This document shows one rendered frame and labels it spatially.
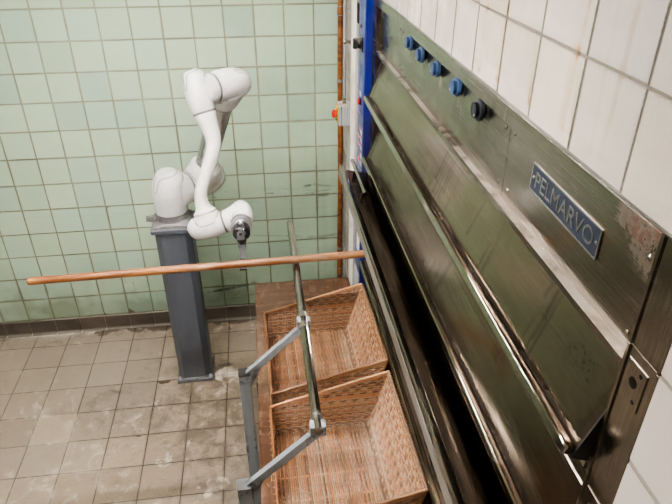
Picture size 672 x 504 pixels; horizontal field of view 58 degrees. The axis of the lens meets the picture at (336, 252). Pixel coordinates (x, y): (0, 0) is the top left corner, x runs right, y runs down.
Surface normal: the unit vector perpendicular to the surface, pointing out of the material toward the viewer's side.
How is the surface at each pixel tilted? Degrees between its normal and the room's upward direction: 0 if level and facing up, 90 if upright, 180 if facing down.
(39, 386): 0
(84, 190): 90
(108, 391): 0
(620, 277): 90
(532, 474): 70
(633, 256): 90
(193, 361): 90
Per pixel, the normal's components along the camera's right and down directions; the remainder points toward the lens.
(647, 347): -0.99, 0.07
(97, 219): 0.13, 0.51
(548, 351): -0.93, -0.23
